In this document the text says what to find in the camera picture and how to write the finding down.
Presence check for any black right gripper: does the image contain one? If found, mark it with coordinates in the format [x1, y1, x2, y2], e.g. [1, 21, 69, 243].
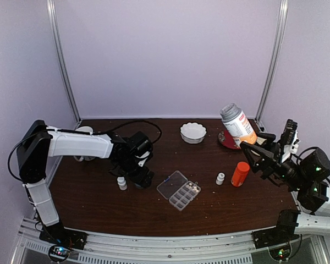
[239, 130, 307, 193]

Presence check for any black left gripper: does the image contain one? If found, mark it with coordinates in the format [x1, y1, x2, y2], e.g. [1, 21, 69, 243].
[117, 156, 155, 188]

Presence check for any small white capped bottle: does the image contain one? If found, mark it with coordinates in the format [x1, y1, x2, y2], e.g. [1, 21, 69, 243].
[117, 177, 128, 191]

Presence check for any orange cylindrical bottle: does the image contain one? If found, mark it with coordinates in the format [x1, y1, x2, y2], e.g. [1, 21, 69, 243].
[231, 162, 250, 188]

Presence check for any white orange vitamin bottle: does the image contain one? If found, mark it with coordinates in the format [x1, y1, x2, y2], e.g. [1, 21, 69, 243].
[219, 103, 257, 147]

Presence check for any small white pill bottle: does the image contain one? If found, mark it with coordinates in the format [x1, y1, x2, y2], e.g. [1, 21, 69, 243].
[216, 172, 225, 185]

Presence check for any clear plastic pill organizer box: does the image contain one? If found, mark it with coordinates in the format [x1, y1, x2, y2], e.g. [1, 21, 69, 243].
[157, 170, 201, 211]

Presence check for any grey bottle lid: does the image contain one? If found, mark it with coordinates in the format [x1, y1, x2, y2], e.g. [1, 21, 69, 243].
[135, 184, 144, 189]

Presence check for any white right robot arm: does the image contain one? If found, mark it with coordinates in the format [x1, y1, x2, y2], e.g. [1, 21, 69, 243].
[240, 129, 330, 243]

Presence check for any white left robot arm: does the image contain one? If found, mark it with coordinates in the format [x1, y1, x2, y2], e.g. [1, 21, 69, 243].
[16, 120, 154, 244]

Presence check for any red floral plate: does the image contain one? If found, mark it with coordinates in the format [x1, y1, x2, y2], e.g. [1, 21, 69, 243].
[218, 130, 240, 150]

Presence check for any floral mug with yellow interior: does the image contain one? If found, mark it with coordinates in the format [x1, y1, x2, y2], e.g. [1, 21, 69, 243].
[73, 126, 96, 162]

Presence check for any white scalloped bowl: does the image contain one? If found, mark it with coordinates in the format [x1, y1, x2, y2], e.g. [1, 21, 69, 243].
[180, 122, 207, 144]

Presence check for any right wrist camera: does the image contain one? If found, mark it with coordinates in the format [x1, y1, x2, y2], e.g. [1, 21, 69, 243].
[279, 119, 300, 163]

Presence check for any right aluminium frame post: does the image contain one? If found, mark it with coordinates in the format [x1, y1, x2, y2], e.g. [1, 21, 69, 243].
[255, 0, 289, 125]

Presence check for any aluminium frame post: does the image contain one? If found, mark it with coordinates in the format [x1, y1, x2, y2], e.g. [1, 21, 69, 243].
[255, 0, 289, 125]
[46, 0, 82, 124]

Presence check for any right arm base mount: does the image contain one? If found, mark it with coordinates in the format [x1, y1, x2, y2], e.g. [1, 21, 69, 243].
[251, 228, 299, 249]

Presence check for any aluminium front rail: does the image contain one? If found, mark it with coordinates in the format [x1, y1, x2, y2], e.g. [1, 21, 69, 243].
[8, 218, 330, 263]

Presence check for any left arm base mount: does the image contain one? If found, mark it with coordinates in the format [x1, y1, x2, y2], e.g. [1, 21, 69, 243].
[39, 228, 87, 250]

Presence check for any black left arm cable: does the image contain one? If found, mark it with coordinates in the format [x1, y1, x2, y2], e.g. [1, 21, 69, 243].
[7, 120, 162, 182]

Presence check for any left aluminium frame post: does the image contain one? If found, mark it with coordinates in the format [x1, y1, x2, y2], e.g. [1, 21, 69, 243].
[46, 0, 82, 124]

